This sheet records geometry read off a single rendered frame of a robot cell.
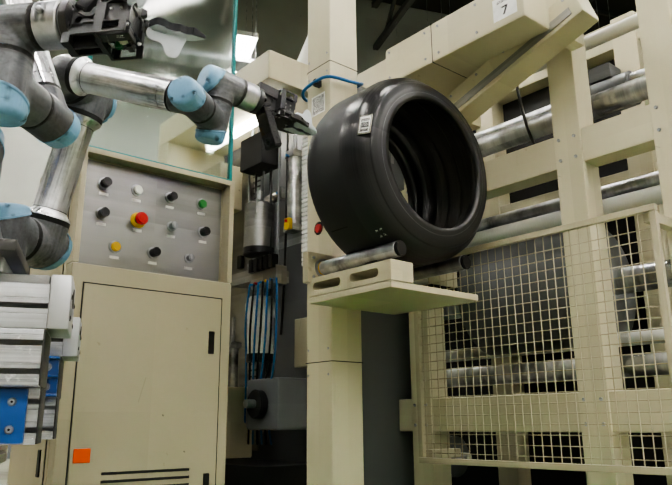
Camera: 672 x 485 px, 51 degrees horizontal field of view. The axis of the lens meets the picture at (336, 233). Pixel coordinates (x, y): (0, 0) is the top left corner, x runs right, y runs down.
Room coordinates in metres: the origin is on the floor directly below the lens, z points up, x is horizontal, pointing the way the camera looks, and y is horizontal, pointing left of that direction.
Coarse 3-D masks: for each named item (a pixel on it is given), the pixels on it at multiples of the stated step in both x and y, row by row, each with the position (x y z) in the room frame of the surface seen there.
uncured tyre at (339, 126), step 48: (384, 96) 1.84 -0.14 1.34; (432, 96) 1.96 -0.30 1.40; (336, 144) 1.86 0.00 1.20; (384, 144) 1.82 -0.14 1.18; (432, 144) 2.24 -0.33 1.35; (336, 192) 1.90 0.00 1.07; (384, 192) 1.83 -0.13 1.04; (432, 192) 2.32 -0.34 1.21; (480, 192) 2.10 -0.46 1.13; (336, 240) 2.03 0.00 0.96; (384, 240) 1.92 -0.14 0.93; (432, 240) 1.95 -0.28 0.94
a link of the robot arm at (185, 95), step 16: (64, 64) 1.54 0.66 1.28; (80, 64) 1.54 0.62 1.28; (96, 64) 1.55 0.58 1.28; (64, 80) 1.55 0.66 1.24; (80, 80) 1.55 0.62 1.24; (96, 80) 1.53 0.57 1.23; (112, 80) 1.52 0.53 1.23; (128, 80) 1.51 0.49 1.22; (144, 80) 1.50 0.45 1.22; (160, 80) 1.49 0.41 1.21; (176, 80) 1.46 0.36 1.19; (192, 80) 1.45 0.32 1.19; (64, 96) 1.62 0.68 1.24; (112, 96) 1.55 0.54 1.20; (128, 96) 1.53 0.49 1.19; (144, 96) 1.51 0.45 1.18; (160, 96) 1.49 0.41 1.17; (176, 96) 1.46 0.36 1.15; (192, 96) 1.45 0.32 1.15; (208, 96) 1.51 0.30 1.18; (176, 112) 1.52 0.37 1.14; (192, 112) 1.50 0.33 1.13; (208, 112) 1.53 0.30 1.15
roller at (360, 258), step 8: (400, 240) 1.89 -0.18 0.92; (376, 248) 1.93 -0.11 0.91; (384, 248) 1.91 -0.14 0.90; (392, 248) 1.88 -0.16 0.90; (400, 248) 1.88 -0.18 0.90; (344, 256) 2.04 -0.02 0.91; (352, 256) 2.01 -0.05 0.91; (360, 256) 1.98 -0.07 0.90; (368, 256) 1.96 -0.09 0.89; (376, 256) 1.94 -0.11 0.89; (384, 256) 1.92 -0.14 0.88; (392, 256) 1.90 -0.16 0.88; (400, 256) 1.90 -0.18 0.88; (320, 264) 2.12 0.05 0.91; (328, 264) 2.09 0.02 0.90; (336, 264) 2.06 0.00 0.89; (344, 264) 2.04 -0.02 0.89; (352, 264) 2.02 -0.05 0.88; (360, 264) 2.00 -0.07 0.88; (320, 272) 2.14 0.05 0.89; (328, 272) 2.11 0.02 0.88
